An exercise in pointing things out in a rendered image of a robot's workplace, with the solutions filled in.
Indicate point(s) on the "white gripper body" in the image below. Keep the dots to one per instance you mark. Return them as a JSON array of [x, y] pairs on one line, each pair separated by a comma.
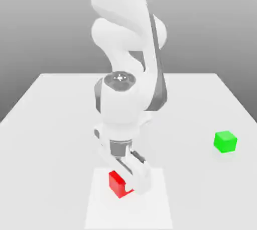
[[140, 175]]

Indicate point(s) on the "small red cube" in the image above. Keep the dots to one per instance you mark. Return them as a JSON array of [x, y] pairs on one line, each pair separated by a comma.
[[115, 182]]

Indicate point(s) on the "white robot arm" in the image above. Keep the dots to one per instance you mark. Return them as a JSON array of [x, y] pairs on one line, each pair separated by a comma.
[[120, 105]]

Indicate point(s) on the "small green cube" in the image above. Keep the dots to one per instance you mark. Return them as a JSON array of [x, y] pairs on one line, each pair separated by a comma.
[[224, 142]]

